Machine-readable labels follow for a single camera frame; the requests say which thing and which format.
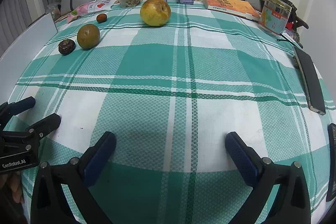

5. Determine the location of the green white plaid tablecloth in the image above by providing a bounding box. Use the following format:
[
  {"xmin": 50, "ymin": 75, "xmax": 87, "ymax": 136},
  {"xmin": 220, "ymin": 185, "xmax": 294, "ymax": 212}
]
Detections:
[{"xmin": 7, "ymin": 2, "xmax": 335, "ymax": 223}]

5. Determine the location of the green brown round fruit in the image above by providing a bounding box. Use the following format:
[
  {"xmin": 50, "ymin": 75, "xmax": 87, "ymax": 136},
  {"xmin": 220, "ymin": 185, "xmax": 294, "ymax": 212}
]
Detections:
[{"xmin": 77, "ymin": 24, "xmax": 100, "ymax": 50}]

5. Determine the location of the clear jar printed label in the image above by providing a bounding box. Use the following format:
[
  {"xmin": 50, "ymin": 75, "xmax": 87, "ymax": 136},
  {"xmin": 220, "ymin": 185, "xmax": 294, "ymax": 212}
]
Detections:
[{"xmin": 259, "ymin": 0, "xmax": 292, "ymax": 35}]

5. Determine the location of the orange book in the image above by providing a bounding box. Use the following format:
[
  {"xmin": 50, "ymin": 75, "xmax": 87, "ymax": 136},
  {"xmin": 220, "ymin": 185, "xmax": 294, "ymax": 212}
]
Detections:
[{"xmin": 203, "ymin": 0, "xmax": 260, "ymax": 22}]

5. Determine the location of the white cardboard box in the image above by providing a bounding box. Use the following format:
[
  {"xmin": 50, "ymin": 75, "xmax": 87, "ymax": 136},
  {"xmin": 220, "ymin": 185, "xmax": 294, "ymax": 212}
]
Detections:
[{"xmin": 0, "ymin": 14, "xmax": 58, "ymax": 103}]

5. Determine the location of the yellow pear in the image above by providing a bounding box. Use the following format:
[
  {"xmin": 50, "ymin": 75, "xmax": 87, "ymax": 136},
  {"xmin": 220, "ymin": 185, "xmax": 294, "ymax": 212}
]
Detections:
[{"xmin": 139, "ymin": 0, "xmax": 171, "ymax": 27}]

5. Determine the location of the small dark brown fruit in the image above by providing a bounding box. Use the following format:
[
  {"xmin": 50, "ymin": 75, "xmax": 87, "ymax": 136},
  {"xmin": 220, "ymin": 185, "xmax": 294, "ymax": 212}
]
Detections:
[{"xmin": 96, "ymin": 14, "xmax": 108, "ymax": 23}]

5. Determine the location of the black smartphone face down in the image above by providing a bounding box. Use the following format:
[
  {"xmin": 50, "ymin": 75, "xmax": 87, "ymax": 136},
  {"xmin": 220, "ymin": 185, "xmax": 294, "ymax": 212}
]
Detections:
[{"xmin": 293, "ymin": 47, "xmax": 326, "ymax": 115}]

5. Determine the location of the dark bag on sofa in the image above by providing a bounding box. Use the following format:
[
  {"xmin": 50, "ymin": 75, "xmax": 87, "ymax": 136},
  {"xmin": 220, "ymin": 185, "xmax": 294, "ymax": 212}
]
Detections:
[{"xmin": 258, "ymin": 0, "xmax": 310, "ymax": 49}]

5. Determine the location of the plastic bag of snacks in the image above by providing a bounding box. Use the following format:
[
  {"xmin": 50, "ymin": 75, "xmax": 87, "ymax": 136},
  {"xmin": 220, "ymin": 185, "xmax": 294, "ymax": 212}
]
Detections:
[{"xmin": 46, "ymin": 3, "xmax": 61, "ymax": 22}]

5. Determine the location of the smartphone with lit screen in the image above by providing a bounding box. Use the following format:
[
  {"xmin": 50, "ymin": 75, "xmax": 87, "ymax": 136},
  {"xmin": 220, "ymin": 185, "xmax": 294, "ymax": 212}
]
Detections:
[{"xmin": 326, "ymin": 123, "xmax": 336, "ymax": 202}]

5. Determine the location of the pink snack packet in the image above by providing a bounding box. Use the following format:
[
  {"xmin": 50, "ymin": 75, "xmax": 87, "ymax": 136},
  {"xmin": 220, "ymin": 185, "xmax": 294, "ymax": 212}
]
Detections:
[{"xmin": 67, "ymin": 0, "xmax": 120, "ymax": 23}]

